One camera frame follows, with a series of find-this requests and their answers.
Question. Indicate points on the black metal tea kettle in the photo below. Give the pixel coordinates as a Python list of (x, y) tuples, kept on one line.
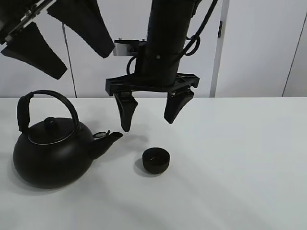
[(58, 150)]

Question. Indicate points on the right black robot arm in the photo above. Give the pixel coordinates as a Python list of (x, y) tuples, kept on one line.
[(167, 30)]

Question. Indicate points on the white vertical wall post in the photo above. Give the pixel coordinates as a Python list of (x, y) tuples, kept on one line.
[(219, 47)]

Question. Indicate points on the small black teacup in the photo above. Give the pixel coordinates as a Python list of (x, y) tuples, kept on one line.
[(156, 160)]

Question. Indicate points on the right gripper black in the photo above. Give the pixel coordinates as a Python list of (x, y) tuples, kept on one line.
[(153, 73)]

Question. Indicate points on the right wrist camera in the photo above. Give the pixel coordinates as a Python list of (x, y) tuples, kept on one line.
[(127, 47)]

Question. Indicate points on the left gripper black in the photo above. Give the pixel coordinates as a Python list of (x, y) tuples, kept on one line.
[(26, 43)]

